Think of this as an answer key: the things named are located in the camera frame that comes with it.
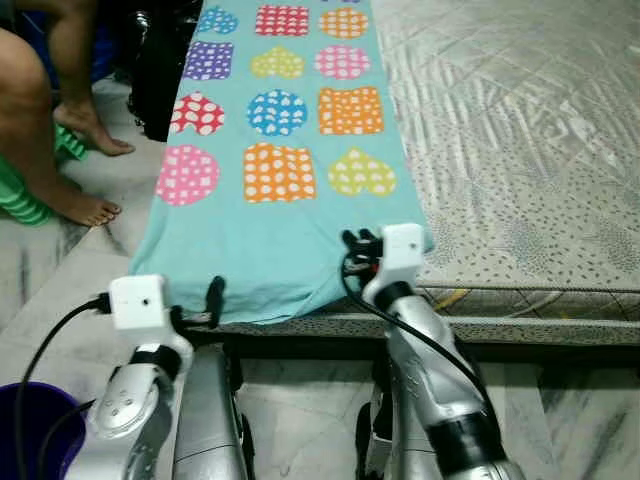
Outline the teal blanket with colourful hearts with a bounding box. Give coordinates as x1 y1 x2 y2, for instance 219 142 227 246
130 0 434 326

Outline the silver left robot leg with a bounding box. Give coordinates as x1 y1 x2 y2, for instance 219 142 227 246
172 343 257 480

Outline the silver robot leg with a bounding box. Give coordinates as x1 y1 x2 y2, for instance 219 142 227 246
354 358 441 480
172 343 257 480

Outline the silver right robot leg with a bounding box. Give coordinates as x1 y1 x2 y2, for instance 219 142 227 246
354 358 441 480

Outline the purple plastic bucket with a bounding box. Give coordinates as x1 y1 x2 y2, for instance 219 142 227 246
0 381 89 480

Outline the white dotted mattress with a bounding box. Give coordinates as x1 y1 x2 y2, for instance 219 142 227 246
372 0 640 346

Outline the green plastic crate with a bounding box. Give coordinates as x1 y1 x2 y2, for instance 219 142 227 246
0 125 89 227

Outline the black plastic bag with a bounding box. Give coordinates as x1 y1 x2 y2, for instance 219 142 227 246
128 0 204 143

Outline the person's bare leg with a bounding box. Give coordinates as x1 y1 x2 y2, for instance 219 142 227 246
0 28 123 227
15 0 136 157

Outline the blue cloth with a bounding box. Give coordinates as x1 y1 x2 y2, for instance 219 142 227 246
15 10 116 86

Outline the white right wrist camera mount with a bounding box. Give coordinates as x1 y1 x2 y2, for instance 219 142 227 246
362 223 427 307

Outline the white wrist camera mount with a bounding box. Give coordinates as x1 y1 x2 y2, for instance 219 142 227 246
362 223 427 307
108 274 193 363

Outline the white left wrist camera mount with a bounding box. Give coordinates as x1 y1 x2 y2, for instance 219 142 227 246
108 274 193 363

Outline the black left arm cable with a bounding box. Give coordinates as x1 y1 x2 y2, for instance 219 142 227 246
13 294 113 480

